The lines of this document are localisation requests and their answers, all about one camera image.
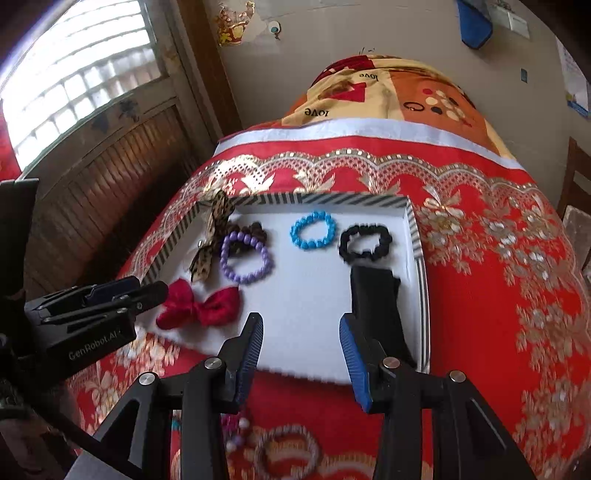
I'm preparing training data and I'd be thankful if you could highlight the grey seat cushion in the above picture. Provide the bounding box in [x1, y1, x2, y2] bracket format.
[561, 205, 591, 278]

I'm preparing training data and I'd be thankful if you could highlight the pink bead bracelet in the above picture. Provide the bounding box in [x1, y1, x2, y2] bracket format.
[254, 425, 321, 480]

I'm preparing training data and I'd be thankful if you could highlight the red curtain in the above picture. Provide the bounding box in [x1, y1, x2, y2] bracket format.
[0, 108, 24, 182]

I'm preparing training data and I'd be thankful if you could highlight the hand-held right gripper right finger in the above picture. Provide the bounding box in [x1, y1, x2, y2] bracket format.
[339, 313, 539, 480]

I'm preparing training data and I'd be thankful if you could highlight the wooden door frame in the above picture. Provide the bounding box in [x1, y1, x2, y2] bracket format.
[175, 0, 243, 139]

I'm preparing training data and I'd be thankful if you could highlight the cartoon wall sticker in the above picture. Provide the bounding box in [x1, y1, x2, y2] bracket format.
[215, 0, 256, 47]

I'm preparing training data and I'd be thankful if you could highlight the wooden chair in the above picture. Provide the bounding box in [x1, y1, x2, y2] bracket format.
[556, 137, 591, 222]

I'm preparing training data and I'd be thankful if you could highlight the red hair bow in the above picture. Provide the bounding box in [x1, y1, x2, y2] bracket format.
[156, 278, 242, 330]

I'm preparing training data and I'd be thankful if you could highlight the purple bead bracelet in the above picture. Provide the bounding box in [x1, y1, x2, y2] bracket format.
[220, 231, 273, 284]

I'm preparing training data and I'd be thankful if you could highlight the striped jewelry box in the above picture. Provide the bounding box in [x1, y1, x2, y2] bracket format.
[139, 193, 432, 386]

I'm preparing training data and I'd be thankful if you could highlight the brown leopard scrunchie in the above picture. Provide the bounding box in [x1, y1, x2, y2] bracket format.
[228, 222, 269, 254]

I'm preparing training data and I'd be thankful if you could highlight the blue bead bracelet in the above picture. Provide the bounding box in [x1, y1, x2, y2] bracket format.
[290, 211, 339, 252]

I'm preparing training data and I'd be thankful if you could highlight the wall calendar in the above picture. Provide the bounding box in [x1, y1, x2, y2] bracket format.
[556, 39, 589, 114]

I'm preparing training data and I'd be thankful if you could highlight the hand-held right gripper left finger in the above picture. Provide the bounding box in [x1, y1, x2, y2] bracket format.
[92, 312, 265, 480]

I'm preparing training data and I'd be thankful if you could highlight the leopard print ribbon bow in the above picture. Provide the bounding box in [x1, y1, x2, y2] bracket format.
[188, 190, 236, 283]

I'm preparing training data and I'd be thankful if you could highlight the red floral tablecloth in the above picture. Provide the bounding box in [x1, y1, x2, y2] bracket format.
[69, 117, 591, 480]

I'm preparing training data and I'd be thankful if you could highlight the wooden door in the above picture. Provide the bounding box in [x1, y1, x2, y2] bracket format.
[0, 0, 218, 301]

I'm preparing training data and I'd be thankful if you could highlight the white wall socket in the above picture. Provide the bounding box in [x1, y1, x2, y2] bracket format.
[489, 4, 532, 35]

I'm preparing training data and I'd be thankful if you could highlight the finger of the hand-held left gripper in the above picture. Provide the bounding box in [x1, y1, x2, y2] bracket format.
[25, 276, 140, 315]
[39, 281, 169, 326]

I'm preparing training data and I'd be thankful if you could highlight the purple bead hair tie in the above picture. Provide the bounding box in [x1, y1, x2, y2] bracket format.
[221, 413, 254, 450]

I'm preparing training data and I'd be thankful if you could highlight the black scrunchie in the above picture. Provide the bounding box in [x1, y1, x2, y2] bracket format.
[338, 224, 393, 264]

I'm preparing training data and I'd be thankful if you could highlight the blue hanging pouch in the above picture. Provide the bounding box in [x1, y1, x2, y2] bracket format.
[455, 0, 494, 49]

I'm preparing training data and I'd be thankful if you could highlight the printed blanket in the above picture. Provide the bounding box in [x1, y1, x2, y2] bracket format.
[281, 54, 520, 169]

